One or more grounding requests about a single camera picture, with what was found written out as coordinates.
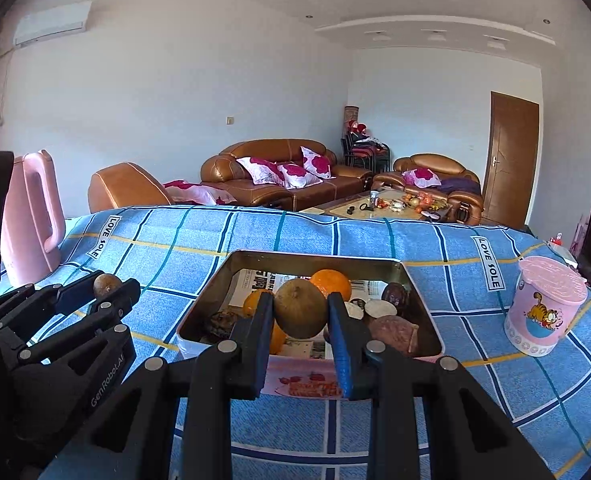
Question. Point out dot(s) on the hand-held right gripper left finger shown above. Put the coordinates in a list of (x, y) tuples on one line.
[(268, 355)]

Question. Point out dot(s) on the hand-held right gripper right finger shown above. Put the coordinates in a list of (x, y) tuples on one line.
[(339, 355)]

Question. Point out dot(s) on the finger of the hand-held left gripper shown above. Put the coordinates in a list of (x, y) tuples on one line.
[(123, 297), (72, 294)]

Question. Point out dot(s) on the brown kiwi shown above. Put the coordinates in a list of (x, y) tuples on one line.
[(106, 285), (300, 308)]

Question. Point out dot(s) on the cream faced cut fruit half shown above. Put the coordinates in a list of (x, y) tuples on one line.
[(375, 308), (354, 312)]

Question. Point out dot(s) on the orange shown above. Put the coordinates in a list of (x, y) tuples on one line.
[(331, 282), (278, 338), (252, 304)]

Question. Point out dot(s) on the metal tin box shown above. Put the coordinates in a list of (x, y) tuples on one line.
[(325, 260)]

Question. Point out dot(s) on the purple brown cut fruit half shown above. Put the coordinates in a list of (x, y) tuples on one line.
[(390, 332)]

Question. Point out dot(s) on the dark wrinkled passion fruit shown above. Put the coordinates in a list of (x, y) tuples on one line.
[(220, 322)]

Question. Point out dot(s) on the pink electric kettle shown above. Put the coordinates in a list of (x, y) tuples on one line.
[(30, 230)]

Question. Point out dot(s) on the blue plaid tablecloth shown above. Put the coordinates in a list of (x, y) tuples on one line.
[(175, 240)]

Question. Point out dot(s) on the purple passion fruit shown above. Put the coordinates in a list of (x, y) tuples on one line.
[(394, 294)]

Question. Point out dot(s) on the brown leather armchair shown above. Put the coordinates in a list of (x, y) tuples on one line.
[(125, 185)]

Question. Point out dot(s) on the pink floral blanket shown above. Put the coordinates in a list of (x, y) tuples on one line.
[(195, 192)]

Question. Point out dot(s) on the wooden coffee table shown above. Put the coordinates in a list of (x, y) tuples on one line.
[(355, 211)]

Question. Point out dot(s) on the brown leather three-seat sofa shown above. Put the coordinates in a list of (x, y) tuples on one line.
[(225, 167)]

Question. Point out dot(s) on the pile of snacks and fruit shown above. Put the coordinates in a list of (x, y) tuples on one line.
[(415, 202)]

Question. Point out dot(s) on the white pink floral pillow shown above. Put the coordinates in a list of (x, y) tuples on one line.
[(317, 162), (260, 170), (293, 172), (420, 176)]

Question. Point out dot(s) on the stack of black chairs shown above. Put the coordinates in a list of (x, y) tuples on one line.
[(368, 150)]

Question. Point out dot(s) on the purple cloth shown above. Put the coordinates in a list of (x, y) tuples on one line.
[(458, 185)]

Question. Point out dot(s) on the brown leather small sofa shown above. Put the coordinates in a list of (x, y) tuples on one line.
[(425, 162)]

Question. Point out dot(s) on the pink cartoon cat cup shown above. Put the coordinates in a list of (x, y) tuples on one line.
[(545, 310)]

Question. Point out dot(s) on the red plush toy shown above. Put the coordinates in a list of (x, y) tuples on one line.
[(358, 126)]

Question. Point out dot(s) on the tall patterned floor vase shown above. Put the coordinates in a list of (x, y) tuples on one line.
[(350, 112)]

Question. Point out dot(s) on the brown wooden door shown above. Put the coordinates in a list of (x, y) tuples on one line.
[(510, 160)]

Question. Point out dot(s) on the pink package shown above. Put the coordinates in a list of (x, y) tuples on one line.
[(580, 235)]

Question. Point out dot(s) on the white air conditioner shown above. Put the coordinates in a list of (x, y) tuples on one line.
[(50, 22)]

